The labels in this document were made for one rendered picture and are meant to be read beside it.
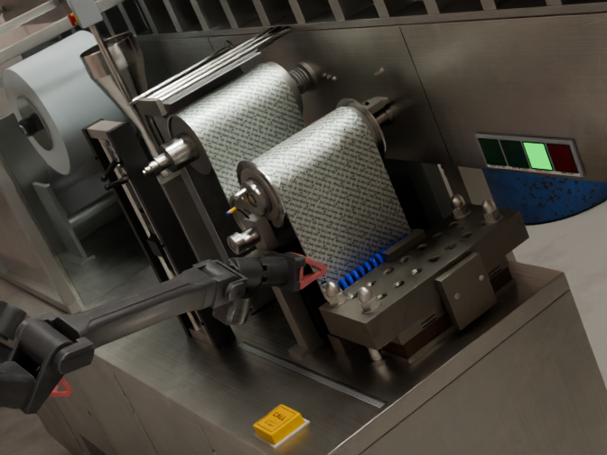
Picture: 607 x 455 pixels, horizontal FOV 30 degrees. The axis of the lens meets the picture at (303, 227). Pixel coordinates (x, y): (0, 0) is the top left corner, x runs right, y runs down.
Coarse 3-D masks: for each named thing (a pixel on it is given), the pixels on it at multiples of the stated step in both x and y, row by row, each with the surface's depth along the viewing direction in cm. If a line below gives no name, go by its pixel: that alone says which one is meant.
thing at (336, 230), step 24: (384, 168) 224; (336, 192) 219; (360, 192) 222; (384, 192) 225; (312, 216) 217; (336, 216) 220; (360, 216) 223; (384, 216) 226; (312, 240) 217; (336, 240) 220; (360, 240) 223; (384, 240) 226; (336, 264) 221; (360, 264) 224
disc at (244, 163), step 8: (240, 168) 218; (248, 168) 215; (256, 168) 212; (240, 176) 220; (264, 176) 212; (240, 184) 223; (272, 184) 211; (280, 200) 212; (280, 208) 213; (280, 216) 215; (272, 224) 220; (280, 224) 217
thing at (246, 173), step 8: (360, 112) 223; (368, 120) 222; (376, 136) 223; (376, 144) 224; (248, 176) 217; (256, 176) 214; (264, 184) 213; (272, 192) 212; (272, 200) 214; (272, 208) 216; (272, 216) 218
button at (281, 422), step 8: (280, 408) 209; (288, 408) 208; (272, 416) 208; (280, 416) 206; (288, 416) 205; (296, 416) 205; (256, 424) 207; (264, 424) 206; (272, 424) 205; (280, 424) 204; (288, 424) 204; (296, 424) 205; (264, 432) 204; (272, 432) 203; (280, 432) 203; (288, 432) 204; (272, 440) 203; (280, 440) 203
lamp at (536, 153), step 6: (528, 144) 197; (534, 144) 196; (540, 144) 195; (528, 150) 198; (534, 150) 197; (540, 150) 196; (528, 156) 199; (534, 156) 198; (540, 156) 197; (546, 156) 195; (534, 162) 199; (540, 162) 197; (546, 162) 196; (540, 168) 198; (546, 168) 197
